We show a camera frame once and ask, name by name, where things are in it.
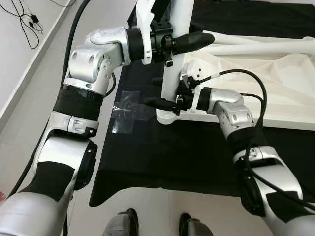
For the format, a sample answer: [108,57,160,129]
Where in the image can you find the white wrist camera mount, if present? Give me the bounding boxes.
[179,61,207,113]
[134,0,171,66]

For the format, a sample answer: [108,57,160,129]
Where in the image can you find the white plastic table leg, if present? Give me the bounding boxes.
[202,30,247,44]
[158,0,196,118]
[197,37,315,56]

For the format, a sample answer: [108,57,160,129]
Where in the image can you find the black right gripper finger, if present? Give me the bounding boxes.
[143,96,179,110]

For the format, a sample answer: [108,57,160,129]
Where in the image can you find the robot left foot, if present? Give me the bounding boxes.
[102,209,140,236]

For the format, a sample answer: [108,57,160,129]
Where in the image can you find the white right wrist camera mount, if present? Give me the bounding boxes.
[179,61,207,113]

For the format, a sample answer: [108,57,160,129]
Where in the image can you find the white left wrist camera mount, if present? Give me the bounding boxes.
[134,0,171,66]

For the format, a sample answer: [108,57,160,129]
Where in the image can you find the white plastic children table top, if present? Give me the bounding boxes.
[155,42,315,131]

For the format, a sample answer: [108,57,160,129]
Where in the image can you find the black tablecloth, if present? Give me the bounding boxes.
[89,0,315,207]

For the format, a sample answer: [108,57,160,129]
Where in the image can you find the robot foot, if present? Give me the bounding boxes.
[102,209,140,236]
[178,212,216,236]

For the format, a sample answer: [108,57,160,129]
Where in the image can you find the clear tape strip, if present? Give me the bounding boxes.
[112,90,157,134]

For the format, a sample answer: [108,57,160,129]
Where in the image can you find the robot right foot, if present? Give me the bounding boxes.
[178,212,216,236]

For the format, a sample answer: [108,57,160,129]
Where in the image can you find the looped black wall cable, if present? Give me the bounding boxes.
[0,0,45,50]

